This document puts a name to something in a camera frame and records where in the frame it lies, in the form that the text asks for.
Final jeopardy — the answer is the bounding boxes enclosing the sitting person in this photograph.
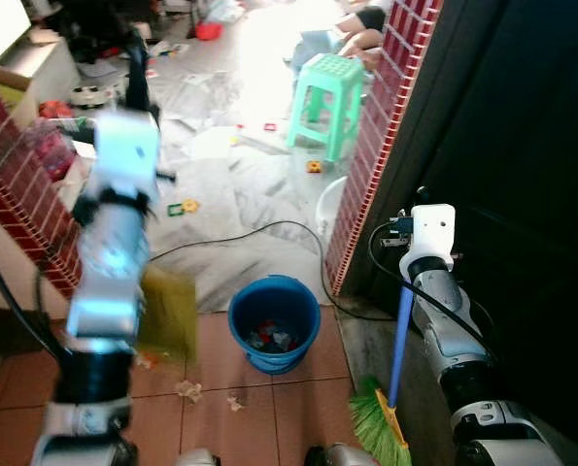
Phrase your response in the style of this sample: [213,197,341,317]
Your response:
[335,6,389,71]

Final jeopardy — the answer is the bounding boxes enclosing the blue plastic bucket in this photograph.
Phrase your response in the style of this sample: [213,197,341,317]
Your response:
[227,274,322,376]

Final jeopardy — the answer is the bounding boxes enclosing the cardboard box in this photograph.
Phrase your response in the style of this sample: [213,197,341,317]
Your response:
[0,62,39,129]

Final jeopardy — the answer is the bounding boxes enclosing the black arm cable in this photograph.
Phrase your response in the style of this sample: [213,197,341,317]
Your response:
[368,220,495,352]
[0,208,68,362]

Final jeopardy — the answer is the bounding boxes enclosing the green broom with blue handle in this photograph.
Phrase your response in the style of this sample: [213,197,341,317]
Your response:
[349,185,433,466]

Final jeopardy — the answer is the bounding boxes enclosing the red plastic basin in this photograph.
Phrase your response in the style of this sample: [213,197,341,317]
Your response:
[193,20,222,42]

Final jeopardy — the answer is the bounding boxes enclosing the long black floor cable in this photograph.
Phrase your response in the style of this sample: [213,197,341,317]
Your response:
[148,219,398,322]

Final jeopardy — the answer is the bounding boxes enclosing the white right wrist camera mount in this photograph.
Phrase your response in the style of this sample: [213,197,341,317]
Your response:
[409,203,458,275]

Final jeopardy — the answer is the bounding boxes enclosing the green plastic stool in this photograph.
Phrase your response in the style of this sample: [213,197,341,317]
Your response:
[286,52,366,164]

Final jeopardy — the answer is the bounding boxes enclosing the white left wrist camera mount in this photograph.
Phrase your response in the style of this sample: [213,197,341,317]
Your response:
[91,111,162,202]

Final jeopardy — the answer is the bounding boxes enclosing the dark door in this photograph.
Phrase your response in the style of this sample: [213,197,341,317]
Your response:
[352,0,578,462]

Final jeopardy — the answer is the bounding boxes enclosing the grey left robot knee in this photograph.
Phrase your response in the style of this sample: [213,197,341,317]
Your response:
[171,448,222,466]

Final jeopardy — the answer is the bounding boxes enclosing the grey robot knee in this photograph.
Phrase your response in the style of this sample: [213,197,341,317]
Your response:
[171,448,222,466]
[302,443,355,466]

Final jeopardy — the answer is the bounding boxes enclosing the rubbish in bucket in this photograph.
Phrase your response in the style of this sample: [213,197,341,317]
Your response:
[249,320,302,352]

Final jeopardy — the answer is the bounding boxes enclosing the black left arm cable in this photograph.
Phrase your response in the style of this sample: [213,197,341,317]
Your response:
[0,208,68,362]

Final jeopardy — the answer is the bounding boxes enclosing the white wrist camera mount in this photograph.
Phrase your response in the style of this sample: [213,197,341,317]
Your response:
[409,203,458,275]
[91,111,162,202]

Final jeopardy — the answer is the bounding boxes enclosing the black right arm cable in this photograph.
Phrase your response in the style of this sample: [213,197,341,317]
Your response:
[368,220,495,352]

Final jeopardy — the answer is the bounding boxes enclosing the light blue cloth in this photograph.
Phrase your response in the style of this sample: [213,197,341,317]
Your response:
[290,29,350,75]

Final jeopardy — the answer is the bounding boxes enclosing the grey right robot knee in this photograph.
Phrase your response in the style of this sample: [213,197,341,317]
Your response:
[302,443,355,466]

